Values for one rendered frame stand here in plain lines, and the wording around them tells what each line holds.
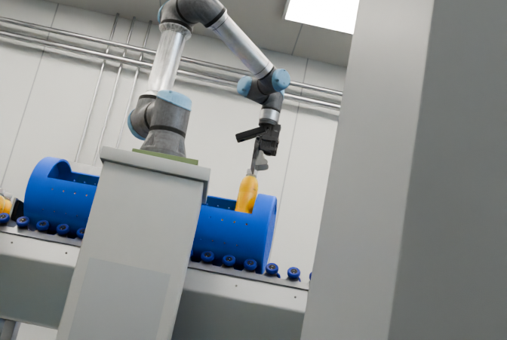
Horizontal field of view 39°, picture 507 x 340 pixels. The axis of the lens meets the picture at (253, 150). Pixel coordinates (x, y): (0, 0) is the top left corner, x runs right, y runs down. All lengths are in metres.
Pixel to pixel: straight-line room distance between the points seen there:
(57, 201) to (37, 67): 4.01
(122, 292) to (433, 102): 1.46
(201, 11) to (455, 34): 1.78
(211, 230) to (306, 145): 3.86
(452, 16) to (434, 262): 0.24
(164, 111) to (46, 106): 4.20
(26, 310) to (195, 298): 0.59
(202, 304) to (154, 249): 0.45
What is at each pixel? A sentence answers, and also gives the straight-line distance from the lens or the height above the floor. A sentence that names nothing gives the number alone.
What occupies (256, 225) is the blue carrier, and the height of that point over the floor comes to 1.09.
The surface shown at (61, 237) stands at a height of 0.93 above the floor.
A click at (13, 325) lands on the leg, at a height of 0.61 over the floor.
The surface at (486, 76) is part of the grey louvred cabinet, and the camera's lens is 0.72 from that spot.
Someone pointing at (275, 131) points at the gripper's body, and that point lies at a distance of 2.67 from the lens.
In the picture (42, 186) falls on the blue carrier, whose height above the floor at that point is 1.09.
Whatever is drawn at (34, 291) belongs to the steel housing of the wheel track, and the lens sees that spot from 2.60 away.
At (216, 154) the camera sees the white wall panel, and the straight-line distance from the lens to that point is 6.15.
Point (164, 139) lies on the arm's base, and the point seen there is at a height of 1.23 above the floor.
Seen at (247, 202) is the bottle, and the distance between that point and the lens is 2.58.
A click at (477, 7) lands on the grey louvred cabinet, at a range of 0.75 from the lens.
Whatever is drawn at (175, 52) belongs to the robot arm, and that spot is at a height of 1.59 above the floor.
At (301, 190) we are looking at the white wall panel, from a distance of 6.15.
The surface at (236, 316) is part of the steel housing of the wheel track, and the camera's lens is 2.42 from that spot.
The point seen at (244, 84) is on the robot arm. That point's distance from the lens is 2.64.
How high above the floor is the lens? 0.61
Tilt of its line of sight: 17 degrees up
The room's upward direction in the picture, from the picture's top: 12 degrees clockwise
